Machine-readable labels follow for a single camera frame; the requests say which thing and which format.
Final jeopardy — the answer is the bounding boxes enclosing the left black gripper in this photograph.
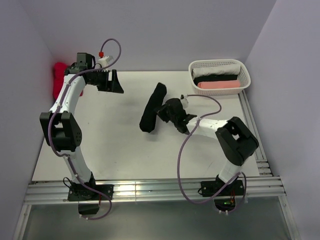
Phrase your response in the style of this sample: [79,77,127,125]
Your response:
[87,68,124,94]

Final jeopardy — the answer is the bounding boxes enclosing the black t-shirt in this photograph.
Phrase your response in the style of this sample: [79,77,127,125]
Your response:
[139,82,167,133]
[193,74,238,85]

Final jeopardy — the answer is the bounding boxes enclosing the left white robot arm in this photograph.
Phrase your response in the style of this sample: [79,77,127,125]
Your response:
[39,52,124,201]

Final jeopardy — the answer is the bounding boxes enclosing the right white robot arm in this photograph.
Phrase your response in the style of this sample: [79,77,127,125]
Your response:
[154,94,259,196]

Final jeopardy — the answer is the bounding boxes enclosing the red t-shirt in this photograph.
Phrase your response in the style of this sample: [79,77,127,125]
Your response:
[52,62,68,100]

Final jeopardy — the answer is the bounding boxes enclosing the rolled black t-shirt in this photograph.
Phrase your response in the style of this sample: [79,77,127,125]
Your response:
[193,74,238,85]

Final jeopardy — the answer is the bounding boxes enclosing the rolled pink t-shirt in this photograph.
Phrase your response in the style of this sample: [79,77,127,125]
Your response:
[197,80,241,90]

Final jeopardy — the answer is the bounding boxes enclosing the rolled white t-shirt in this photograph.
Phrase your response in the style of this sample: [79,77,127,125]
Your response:
[191,64,241,78]

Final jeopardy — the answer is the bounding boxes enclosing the white plastic basket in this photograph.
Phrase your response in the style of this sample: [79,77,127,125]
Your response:
[188,59,251,96]

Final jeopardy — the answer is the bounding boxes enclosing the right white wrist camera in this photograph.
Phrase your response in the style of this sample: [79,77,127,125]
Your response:
[180,94,189,110]

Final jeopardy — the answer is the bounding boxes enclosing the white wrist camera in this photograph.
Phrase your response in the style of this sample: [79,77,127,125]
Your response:
[180,94,189,110]
[97,55,114,68]

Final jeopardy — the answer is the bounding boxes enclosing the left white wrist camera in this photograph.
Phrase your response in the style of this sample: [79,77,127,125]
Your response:
[97,55,114,68]

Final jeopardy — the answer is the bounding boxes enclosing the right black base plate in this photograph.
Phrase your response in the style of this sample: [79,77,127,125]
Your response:
[197,179,246,210]

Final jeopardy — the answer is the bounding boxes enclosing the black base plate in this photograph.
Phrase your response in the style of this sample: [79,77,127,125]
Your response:
[67,183,107,216]
[197,179,246,210]

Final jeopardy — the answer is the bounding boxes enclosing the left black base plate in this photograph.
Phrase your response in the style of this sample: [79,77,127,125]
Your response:
[67,183,107,216]

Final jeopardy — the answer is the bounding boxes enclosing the aluminium mounting rail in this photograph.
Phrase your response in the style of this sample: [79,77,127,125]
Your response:
[23,176,286,205]

